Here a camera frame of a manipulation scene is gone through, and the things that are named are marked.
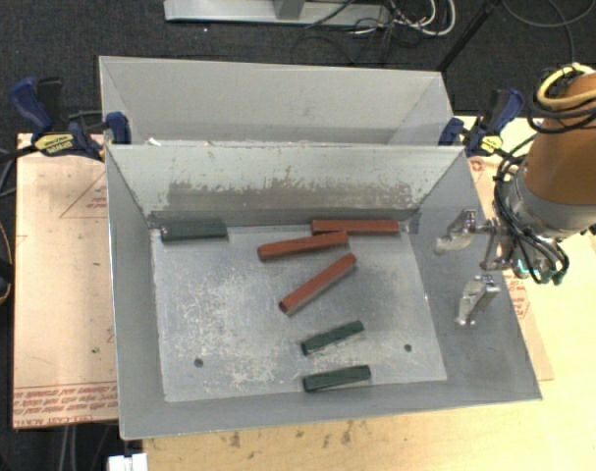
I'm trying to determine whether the dark green flat block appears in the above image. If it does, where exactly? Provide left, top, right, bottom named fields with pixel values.
left=298, top=319, right=366, bottom=357
left=159, top=217, right=230, bottom=245
left=301, top=364, right=373, bottom=394

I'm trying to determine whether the grey metal bin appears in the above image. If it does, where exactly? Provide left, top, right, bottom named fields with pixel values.
left=98, top=55, right=544, bottom=442

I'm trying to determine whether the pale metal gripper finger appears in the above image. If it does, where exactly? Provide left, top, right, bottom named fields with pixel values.
left=454, top=274, right=503, bottom=328
left=433, top=208, right=479, bottom=257

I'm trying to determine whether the red-brown flat block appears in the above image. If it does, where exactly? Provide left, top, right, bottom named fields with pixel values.
left=309, top=219, right=402, bottom=237
left=278, top=252, right=358, bottom=318
left=256, top=230, right=351, bottom=264

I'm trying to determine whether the brown cardboard board red print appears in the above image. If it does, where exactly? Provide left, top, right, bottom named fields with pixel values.
left=12, top=132, right=556, bottom=431

